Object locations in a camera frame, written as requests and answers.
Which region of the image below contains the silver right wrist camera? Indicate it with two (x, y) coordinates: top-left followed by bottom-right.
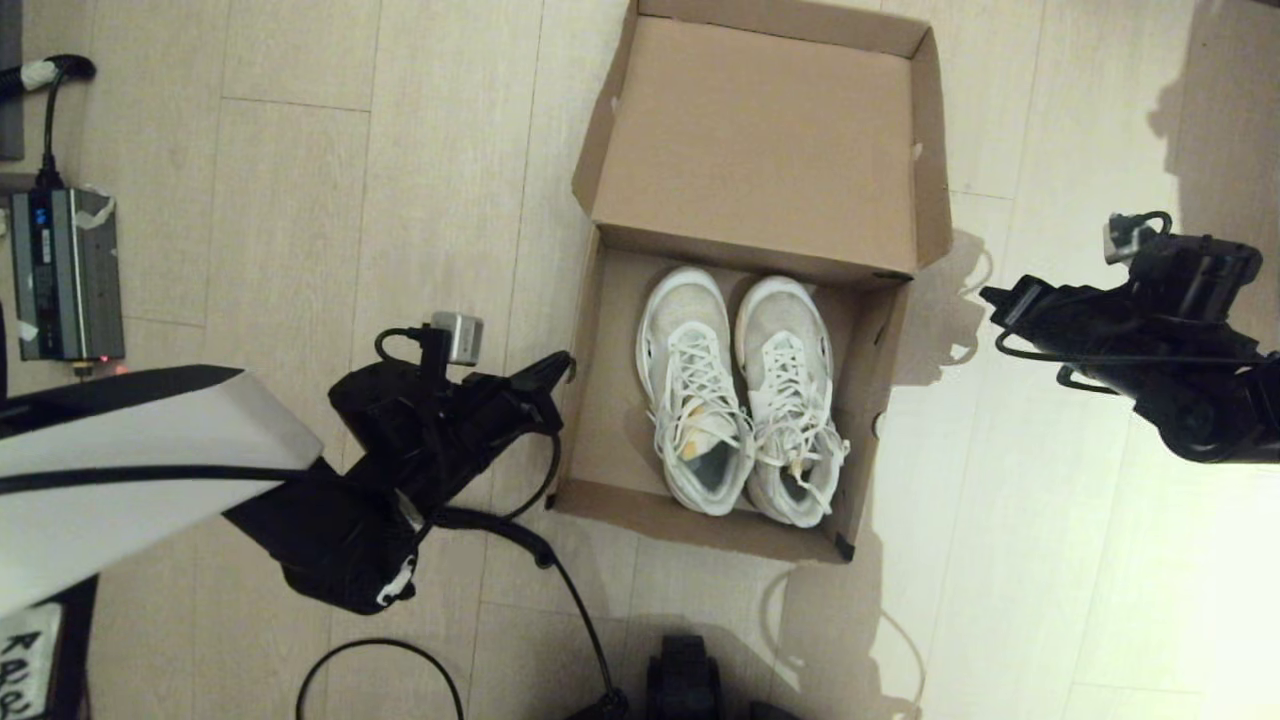
(1103, 213), (1168, 264)

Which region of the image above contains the brown cardboard shoe box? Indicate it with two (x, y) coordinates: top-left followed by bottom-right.
(548, 0), (956, 564)

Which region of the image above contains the white lace-up sneaker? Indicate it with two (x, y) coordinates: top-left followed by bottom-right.
(636, 265), (758, 517)
(733, 275), (851, 529)

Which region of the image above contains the black power cable white tape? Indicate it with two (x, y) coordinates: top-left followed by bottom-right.
(0, 52), (96, 189)

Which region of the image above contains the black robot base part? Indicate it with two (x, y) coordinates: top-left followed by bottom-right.
(645, 633), (723, 720)

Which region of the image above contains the black corrugated floor cable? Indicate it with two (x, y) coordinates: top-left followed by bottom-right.
(430, 505), (629, 720)

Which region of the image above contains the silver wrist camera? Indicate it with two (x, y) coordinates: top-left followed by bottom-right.
(430, 312), (486, 366)
(1103, 213), (1168, 264)

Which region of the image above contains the thin white floor cable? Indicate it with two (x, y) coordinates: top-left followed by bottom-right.
(765, 578), (926, 719)

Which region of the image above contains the grey power supply unit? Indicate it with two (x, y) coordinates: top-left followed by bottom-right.
(10, 188), (126, 376)

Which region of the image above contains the thin black looped cable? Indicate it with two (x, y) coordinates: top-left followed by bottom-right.
(295, 638), (466, 720)

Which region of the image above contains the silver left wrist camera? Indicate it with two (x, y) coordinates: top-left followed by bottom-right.
(430, 312), (486, 366)

